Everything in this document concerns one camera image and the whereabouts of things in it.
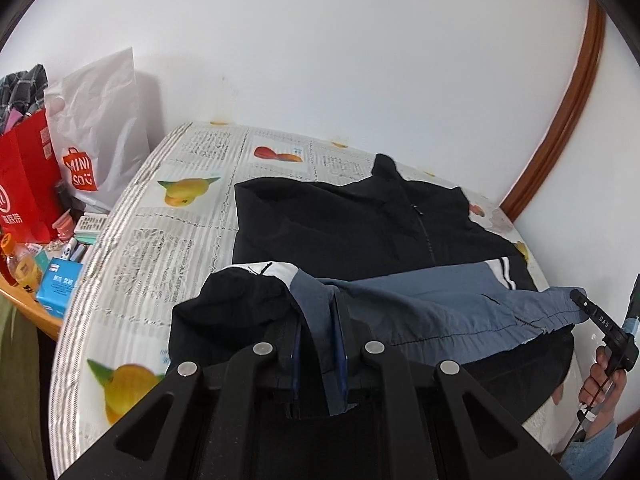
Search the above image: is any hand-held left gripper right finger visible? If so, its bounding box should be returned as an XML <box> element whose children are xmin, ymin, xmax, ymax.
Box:
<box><xmin>331</xmin><ymin>300</ymin><xmax>576</xmax><ymax>480</ymax></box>

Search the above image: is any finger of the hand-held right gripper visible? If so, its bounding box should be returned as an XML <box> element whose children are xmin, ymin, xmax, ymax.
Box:
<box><xmin>570</xmin><ymin>287</ymin><xmax>638</xmax><ymax>374</ymax></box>

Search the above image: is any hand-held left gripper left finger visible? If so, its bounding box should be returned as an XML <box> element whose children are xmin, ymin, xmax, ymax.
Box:
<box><xmin>52</xmin><ymin>322</ymin><xmax>302</xmax><ymax>480</ymax></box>

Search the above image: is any black white blue jacket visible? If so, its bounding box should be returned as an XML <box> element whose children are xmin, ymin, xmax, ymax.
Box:
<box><xmin>169</xmin><ymin>154</ymin><xmax>592</xmax><ymax>428</ymax></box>

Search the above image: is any person's right forearm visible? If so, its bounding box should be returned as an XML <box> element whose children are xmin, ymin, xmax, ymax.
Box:
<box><xmin>559</xmin><ymin>421</ymin><xmax>619</xmax><ymax>480</ymax></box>

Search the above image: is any person's right hand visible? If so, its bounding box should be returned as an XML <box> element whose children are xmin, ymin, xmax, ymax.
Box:
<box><xmin>579</xmin><ymin>347</ymin><xmax>629</xmax><ymax>430</ymax></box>

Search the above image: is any fruit print tablecloth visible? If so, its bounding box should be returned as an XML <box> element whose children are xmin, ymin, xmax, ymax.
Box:
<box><xmin>47</xmin><ymin>121</ymin><xmax>596</xmax><ymax>480</ymax></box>

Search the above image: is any brown wooden trim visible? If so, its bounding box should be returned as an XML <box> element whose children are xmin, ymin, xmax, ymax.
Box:
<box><xmin>500</xmin><ymin>0</ymin><xmax>607</xmax><ymax>222</ymax></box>

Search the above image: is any white and green box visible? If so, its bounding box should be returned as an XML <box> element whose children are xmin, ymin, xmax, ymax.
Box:
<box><xmin>75</xmin><ymin>214</ymin><xmax>109</xmax><ymax>246</ymax></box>

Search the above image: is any blue tissue box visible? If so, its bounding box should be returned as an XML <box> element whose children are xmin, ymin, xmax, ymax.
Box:
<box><xmin>36</xmin><ymin>256</ymin><xmax>82</xmax><ymax>319</ymax></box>

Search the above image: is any round wooden side table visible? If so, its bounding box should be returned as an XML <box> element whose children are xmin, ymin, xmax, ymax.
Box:
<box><xmin>0</xmin><ymin>195</ymin><xmax>113</xmax><ymax>342</ymax></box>

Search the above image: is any pink cup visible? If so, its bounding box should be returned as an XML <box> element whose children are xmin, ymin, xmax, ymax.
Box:
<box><xmin>52</xmin><ymin>211</ymin><xmax>76</xmax><ymax>241</ymax></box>

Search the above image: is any olive green cloth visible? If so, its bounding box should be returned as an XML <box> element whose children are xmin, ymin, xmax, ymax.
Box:
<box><xmin>0</xmin><ymin>292</ymin><xmax>57</xmax><ymax>480</ymax></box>

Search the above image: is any orange cap drink bottle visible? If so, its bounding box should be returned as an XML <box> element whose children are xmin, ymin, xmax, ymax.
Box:
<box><xmin>0</xmin><ymin>234</ymin><xmax>44</xmax><ymax>287</ymax></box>

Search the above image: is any white plastic bag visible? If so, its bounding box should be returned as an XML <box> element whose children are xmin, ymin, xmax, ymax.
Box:
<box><xmin>44</xmin><ymin>47</ymin><xmax>151</xmax><ymax>207</ymax></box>

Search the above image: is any red paper bag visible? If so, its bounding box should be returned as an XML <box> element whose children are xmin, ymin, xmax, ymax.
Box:
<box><xmin>0</xmin><ymin>109</ymin><xmax>64</xmax><ymax>244</ymax></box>

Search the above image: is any dark plaid cloth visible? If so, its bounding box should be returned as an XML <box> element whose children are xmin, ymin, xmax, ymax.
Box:
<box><xmin>0</xmin><ymin>64</ymin><xmax>49</xmax><ymax>133</ymax></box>

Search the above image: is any black cable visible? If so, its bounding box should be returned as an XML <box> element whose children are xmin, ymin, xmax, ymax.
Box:
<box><xmin>565</xmin><ymin>375</ymin><xmax>613</xmax><ymax>457</ymax></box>

